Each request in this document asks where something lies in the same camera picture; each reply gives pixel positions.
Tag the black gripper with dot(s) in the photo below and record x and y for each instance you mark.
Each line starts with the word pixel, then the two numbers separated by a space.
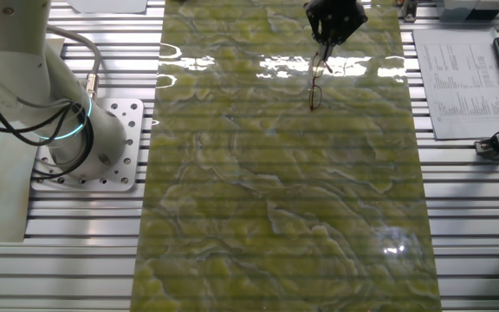
pixel 336 19

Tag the brown thin-framed glasses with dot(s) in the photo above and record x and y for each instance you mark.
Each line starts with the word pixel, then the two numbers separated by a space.
pixel 310 97

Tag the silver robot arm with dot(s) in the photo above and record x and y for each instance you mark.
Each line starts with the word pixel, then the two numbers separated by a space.
pixel 59 108

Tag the grey box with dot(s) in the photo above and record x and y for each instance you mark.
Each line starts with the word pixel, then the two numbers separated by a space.
pixel 453 8

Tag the densely printed paper sheet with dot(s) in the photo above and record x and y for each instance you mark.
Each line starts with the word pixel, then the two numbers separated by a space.
pixel 462 86

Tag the green marble pattern mat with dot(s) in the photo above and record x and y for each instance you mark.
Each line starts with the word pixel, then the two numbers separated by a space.
pixel 275 195

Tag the blank white paper sheet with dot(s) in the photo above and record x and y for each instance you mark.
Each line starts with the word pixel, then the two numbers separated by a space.
pixel 106 5

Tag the small metal bracket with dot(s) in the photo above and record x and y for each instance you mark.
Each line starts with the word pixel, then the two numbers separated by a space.
pixel 410 11

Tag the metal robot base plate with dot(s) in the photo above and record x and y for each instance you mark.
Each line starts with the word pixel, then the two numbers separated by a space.
pixel 130 143

